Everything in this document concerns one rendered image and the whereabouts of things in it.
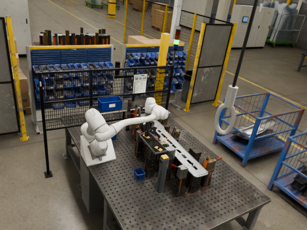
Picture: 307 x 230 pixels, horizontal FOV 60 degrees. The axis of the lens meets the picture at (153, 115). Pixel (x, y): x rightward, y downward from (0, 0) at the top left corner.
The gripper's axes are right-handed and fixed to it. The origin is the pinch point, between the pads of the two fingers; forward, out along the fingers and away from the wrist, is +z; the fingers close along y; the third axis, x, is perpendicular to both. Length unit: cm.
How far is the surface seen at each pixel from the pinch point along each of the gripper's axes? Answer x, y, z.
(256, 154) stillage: -34, 233, 100
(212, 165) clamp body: -63, 40, 20
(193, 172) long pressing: -59, 15, 20
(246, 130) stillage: -2, 239, 69
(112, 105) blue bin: 91, 18, 10
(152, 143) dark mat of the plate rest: -13.7, -3.5, 4.0
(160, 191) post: -40, -10, 47
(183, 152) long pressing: -28.5, 32.4, 19.9
